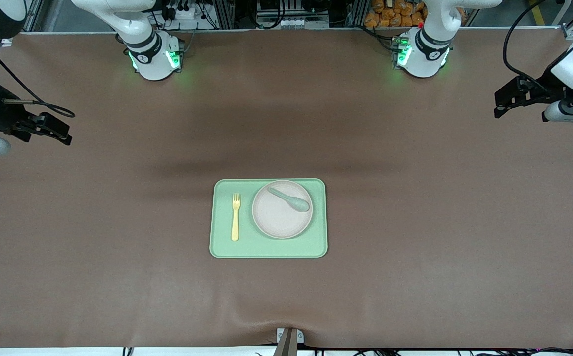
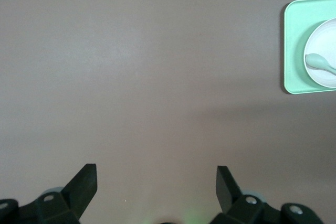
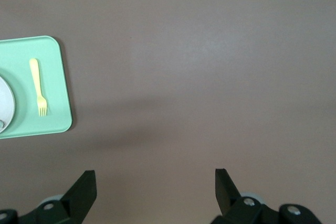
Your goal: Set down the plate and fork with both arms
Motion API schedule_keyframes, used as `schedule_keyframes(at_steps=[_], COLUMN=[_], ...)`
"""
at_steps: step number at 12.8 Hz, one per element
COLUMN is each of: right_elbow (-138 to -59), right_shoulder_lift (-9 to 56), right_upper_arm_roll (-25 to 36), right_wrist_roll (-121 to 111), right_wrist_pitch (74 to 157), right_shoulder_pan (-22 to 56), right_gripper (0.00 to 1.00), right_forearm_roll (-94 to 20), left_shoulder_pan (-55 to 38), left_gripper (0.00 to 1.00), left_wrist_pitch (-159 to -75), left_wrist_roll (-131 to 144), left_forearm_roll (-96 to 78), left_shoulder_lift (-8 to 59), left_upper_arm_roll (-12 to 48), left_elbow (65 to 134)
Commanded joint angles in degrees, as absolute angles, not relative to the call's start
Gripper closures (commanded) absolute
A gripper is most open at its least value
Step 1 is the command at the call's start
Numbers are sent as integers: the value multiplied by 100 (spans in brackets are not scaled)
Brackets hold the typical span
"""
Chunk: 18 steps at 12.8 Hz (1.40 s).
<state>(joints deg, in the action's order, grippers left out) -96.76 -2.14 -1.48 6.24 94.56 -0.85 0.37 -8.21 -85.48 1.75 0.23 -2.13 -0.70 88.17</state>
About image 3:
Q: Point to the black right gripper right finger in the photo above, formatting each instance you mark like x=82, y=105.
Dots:
x=231, y=203

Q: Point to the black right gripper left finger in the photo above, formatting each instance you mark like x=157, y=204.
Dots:
x=73, y=203

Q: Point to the round beige speckled plate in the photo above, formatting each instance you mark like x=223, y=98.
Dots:
x=6, y=98

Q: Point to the yellow plastic fork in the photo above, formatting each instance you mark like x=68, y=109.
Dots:
x=36, y=82

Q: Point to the light green plastic tray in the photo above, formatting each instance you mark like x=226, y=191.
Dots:
x=55, y=82

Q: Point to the brown table mat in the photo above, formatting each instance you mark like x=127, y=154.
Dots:
x=183, y=77

